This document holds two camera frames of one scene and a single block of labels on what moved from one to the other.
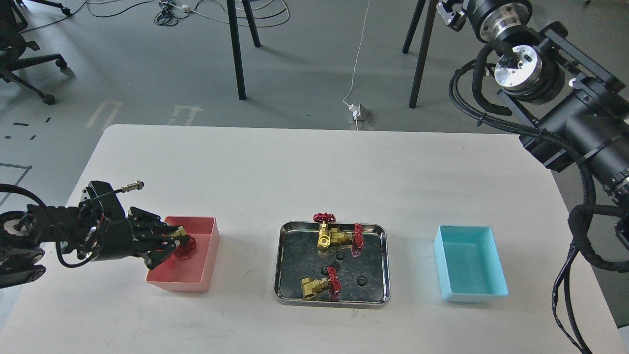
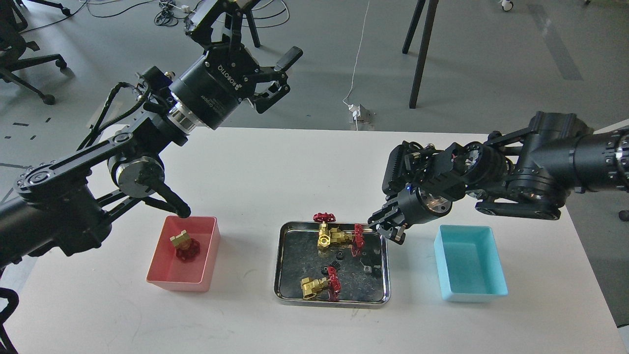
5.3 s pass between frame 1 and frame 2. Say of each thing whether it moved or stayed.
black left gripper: moved
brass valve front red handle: stayed
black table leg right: stayed
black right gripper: moved
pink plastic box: stayed
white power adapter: stayed
